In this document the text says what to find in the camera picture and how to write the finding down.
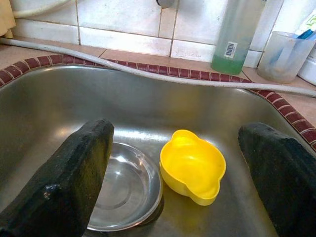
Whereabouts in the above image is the grey drain hose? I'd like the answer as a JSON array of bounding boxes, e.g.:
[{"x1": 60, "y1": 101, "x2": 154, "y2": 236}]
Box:
[{"x1": 0, "y1": 37, "x2": 316, "y2": 98}]

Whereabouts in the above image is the yellow plastic bowl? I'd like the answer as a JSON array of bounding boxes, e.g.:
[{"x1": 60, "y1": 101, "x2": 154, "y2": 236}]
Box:
[{"x1": 159, "y1": 129, "x2": 227, "y2": 207}]

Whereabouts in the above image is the stainless steel sink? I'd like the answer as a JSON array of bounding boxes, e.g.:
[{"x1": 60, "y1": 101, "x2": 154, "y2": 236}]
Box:
[{"x1": 0, "y1": 64, "x2": 316, "y2": 237}]

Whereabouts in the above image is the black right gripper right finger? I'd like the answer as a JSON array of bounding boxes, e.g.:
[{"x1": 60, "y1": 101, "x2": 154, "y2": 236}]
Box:
[{"x1": 238, "y1": 122, "x2": 316, "y2": 237}]

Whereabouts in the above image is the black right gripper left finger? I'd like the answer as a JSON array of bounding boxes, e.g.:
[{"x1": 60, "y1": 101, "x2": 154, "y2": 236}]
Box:
[{"x1": 0, "y1": 118, "x2": 116, "y2": 237}]

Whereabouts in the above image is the cream black water ioniser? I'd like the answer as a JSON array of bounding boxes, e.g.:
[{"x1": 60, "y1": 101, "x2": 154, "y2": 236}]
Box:
[{"x1": 0, "y1": 0, "x2": 17, "y2": 39}]

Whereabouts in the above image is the clear soap bottle blue cap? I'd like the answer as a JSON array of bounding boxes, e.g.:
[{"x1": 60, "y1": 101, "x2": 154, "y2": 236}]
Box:
[{"x1": 211, "y1": 0, "x2": 265, "y2": 76}]

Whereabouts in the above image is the large white detergent bottle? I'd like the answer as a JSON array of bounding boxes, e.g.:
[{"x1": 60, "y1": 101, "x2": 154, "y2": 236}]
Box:
[{"x1": 297, "y1": 55, "x2": 316, "y2": 86}]

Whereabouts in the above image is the metal faucet pipe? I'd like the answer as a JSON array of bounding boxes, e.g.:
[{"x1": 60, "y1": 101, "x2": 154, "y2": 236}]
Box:
[{"x1": 155, "y1": 0, "x2": 177, "y2": 9}]

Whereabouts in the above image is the stainless steel plate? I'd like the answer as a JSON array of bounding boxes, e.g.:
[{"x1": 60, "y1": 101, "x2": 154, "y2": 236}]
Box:
[{"x1": 85, "y1": 142, "x2": 164, "y2": 233}]

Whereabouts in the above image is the clear plastic measuring cup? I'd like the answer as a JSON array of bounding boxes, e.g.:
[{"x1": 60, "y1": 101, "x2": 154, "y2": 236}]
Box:
[{"x1": 256, "y1": 31, "x2": 316, "y2": 84}]

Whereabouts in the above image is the white ioniser hose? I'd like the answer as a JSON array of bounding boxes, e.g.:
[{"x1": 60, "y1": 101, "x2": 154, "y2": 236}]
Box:
[{"x1": 12, "y1": 0, "x2": 74, "y2": 19}]

